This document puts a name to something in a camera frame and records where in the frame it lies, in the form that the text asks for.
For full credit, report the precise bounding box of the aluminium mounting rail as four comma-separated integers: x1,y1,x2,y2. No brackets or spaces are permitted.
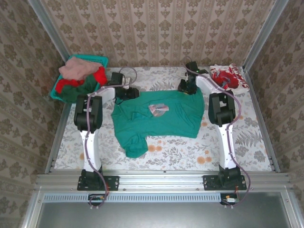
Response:
35,170,292,193

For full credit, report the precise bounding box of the floral table cloth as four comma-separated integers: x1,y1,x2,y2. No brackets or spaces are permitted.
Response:
54,66,273,171

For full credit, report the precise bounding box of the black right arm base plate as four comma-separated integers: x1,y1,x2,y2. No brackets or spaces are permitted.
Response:
202,175,247,191

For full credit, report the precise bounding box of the dark green t-shirt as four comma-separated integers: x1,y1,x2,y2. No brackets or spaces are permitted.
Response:
57,76,100,104

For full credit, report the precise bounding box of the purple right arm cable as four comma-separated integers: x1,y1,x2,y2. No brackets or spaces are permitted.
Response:
182,57,251,209

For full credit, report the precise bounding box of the small circuit board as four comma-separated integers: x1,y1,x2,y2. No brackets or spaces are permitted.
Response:
88,193,108,208
220,193,239,206

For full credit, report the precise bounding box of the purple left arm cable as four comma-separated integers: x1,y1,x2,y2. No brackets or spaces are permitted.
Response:
84,67,138,210

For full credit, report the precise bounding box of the folded white red print t-shirt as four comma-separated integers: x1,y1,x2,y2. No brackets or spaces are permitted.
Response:
209,63,250,96

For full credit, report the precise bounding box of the aluminium corner post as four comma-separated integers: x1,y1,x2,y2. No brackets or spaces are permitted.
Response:
242,0,290,72
27,0,74,62

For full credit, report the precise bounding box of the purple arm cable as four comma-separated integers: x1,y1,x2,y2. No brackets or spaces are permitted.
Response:
182,57,251,209
84,67,138,210

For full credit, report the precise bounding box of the slotted grey cable duct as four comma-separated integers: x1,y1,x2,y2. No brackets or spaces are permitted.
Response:
43,192,221,203

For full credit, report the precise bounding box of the teal green t-shirt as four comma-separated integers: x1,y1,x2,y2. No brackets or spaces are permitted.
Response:
111,89,205,159

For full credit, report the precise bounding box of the teal plastic laundry basket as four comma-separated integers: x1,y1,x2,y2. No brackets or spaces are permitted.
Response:
49,54,109,105

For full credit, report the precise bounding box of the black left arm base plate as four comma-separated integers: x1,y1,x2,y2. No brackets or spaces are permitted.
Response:
77,175,119,191

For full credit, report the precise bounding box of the grey metal panel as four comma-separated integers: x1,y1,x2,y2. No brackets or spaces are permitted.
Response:
35,201,293,228

